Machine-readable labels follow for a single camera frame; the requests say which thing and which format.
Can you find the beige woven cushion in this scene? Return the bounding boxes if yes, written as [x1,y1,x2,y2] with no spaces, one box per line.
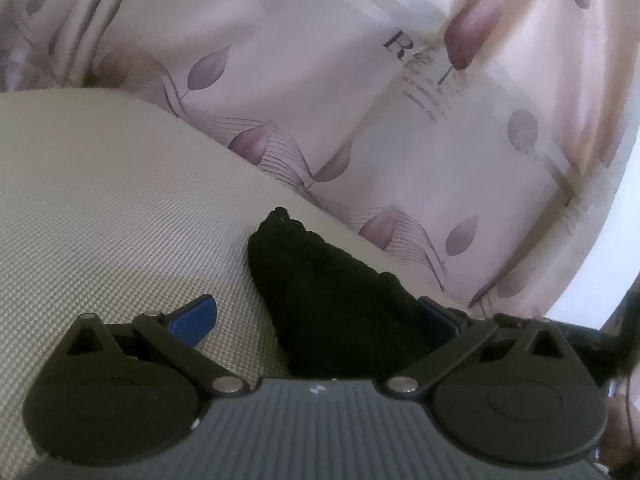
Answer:
[0,89,451,480]

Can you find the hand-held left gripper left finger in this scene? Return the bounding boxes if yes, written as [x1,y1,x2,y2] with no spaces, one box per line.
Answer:
[65,296,251,400]

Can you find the small black garment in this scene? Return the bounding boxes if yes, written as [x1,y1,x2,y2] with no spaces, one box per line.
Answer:
[247,207,463,380]

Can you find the pink leaf-patterned bedsheet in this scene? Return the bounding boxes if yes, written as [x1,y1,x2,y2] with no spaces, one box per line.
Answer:
[0,0,640,313]

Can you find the person's right forearm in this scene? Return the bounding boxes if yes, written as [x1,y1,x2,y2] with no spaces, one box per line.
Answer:
[602,385,640,468]

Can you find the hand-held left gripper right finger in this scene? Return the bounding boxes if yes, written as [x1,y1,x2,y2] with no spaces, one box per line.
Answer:
[385,297,571,400]

